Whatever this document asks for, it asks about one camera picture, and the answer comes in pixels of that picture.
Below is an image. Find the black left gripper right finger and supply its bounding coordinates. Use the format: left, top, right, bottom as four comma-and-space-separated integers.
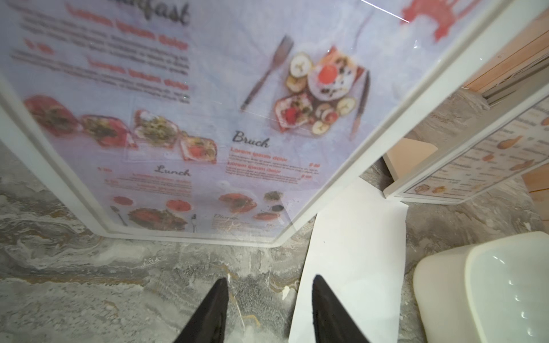
312, 274, 370, 343

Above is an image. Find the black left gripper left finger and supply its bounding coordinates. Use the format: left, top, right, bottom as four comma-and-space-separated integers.
174, 278, 229, 343

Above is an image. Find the white menu holder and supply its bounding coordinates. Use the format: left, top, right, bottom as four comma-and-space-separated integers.
383, 81, 548, 204
0, 0, 549, 249

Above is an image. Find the special menu sheet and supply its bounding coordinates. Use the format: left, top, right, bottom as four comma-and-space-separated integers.
0, 0, 511, 240

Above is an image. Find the white plastic tray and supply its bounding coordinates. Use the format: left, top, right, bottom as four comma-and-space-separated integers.
413, 232, 548, 342

